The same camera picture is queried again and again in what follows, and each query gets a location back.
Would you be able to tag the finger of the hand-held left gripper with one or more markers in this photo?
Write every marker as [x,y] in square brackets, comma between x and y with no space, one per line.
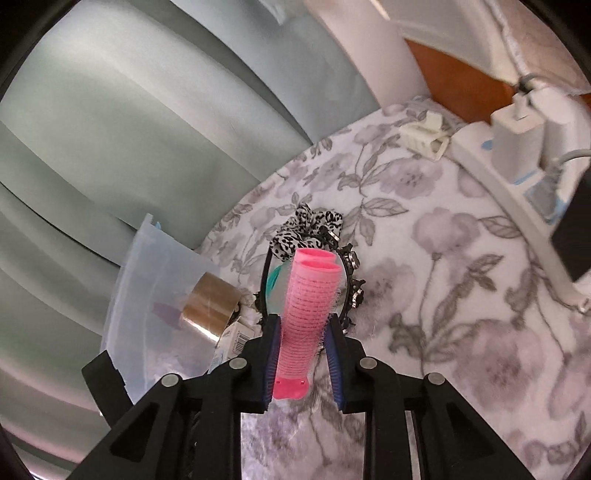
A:
[106,383]

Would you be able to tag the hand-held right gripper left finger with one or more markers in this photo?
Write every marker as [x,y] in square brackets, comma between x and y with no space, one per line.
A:
[272,355]

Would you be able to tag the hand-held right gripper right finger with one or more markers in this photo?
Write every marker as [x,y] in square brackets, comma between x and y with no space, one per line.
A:
[334,364]

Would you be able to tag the small white blue box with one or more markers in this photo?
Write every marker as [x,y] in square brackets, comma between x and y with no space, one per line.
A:
[235,339]

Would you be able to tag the pink hair roller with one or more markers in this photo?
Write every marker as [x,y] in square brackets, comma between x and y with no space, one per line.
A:
[304,314]

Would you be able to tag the brown tape roll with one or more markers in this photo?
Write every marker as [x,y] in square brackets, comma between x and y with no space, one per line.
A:
[207,309]

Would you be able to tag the clear plastic container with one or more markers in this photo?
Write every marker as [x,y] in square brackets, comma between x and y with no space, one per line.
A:
[147,277]

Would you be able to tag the black white leopard scrunchie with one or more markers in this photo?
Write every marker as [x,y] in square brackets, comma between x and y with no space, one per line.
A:
[295,235]

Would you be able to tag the white power strip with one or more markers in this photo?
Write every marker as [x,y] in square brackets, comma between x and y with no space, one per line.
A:
[508,203]

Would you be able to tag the cream hair claw clip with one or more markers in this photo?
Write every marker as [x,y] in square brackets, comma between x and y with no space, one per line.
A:
[422,136]

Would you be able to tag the green curtain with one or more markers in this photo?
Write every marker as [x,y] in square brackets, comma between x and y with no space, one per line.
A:
[138,138]

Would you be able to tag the black power adapter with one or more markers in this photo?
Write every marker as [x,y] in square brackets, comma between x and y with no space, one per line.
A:
[575,230]

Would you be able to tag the tall white charger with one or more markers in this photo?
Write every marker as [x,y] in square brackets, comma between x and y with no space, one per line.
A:
[517,138]

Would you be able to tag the wooden cabinet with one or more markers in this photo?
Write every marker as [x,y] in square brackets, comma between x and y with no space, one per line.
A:
[452,83]

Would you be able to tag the flat white charger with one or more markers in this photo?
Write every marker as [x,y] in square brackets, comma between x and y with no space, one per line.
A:
[565,124]

